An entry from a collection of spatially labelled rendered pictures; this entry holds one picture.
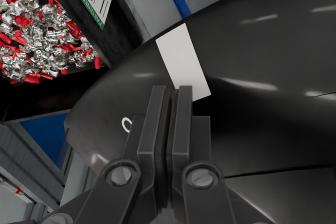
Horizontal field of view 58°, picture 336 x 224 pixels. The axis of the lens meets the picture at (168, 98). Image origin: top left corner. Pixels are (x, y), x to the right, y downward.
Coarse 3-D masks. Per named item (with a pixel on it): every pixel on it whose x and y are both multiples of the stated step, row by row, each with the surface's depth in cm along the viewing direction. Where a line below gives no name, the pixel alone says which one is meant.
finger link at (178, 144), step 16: (176, 96) 12; (176, 112) 11; (192, 112) 13; (176, 128) 10; (192, 128) 11; (208, 128) 11; (176, 144) 9; (192, 144) 10; (208, 144) 10; (176, 160) 9; (192, 160) 10; (208, 160) 10; (176, 176) 9; (176, 192) 9; (176, 208) 9; (240, 208) 8
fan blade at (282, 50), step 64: (256, 0) 11; (320, 0) 10; (128, 64) 15; (256, 64) 11; (320, 64) 10; (64, 128) 20; (256, 128) 12; (320, 128) 10; (256, 192) 12; (320, 192) 11
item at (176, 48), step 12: (168, 36) 13; (180, 36) 13; (168, 48) 13; (180, 48) 13; (192, 48) 13; (168, 60) 13; (180, 60) 13; (192, 60) 13; (168, 72) 14; (180, 72) 13; (192, 72) 13; (180, 84) 13; (192, 84) 13; (204, 84) 13; (192, 96) 13; (204, 96) 13
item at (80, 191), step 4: (84, 164) 112; (84, 168) 111; (84, 172) 110; (92, 172) 109; (84, 176) 109; (88, 176) 108; (92, 176) 108; (84, 180) 108; (88, 180) 108; (80, 184) 107; (84, 184) 107; (88, 184) 107; (80, 188) 106; (88, 188) 106; (80, 192) 105
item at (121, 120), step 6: (126, 108) 16; (132, 108) 16; (114, 114) 17; (120, 114) 16; (126, 114) 16; (132, 114) 16; (114, 120) 17; (120, 120) 16; (126, 120) 16; (120, 126) 17; (126, 126) 16; (120, 132) 17; (126, 132) 16; (126, 138) 17
